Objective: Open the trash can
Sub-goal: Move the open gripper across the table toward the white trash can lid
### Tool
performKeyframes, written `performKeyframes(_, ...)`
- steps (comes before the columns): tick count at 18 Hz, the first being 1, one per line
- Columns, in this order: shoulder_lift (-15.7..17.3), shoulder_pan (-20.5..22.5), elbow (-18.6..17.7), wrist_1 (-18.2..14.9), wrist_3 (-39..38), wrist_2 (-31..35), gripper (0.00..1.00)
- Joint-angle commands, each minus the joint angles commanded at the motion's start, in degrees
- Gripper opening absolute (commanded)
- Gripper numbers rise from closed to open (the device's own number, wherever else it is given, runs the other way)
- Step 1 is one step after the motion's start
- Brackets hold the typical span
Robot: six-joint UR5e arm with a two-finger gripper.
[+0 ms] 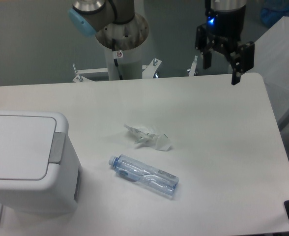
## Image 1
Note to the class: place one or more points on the white trash can lid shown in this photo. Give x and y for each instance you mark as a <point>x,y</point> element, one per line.
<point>25,144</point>

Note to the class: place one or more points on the crumpled white paper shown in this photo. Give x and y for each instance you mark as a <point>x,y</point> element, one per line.
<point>149,137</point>

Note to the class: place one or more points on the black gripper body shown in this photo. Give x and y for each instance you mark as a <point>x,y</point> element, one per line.
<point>224,29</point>

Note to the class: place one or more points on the white pedestal base bracket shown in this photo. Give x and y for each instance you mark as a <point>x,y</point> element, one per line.
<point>120,72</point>

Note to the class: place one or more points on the silver robot wrist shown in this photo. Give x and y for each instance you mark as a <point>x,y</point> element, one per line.
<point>224,5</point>

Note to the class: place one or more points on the blue plastic bag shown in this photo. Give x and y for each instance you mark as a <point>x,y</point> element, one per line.
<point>273,10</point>

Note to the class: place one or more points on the crushed clear plastic bottle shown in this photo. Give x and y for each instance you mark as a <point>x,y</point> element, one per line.
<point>144,175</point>

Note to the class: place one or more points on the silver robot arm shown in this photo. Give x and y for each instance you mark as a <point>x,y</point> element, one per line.
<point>91,16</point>

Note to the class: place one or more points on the white side table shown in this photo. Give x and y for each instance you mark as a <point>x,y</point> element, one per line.
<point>272,63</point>

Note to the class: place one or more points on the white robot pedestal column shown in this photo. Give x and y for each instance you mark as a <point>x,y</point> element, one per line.
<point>123,43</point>

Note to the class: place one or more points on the white plastic trash can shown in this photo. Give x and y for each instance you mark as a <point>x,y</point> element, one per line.
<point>58,190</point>

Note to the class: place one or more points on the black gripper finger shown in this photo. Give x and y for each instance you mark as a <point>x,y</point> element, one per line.
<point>201,44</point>
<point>242,61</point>

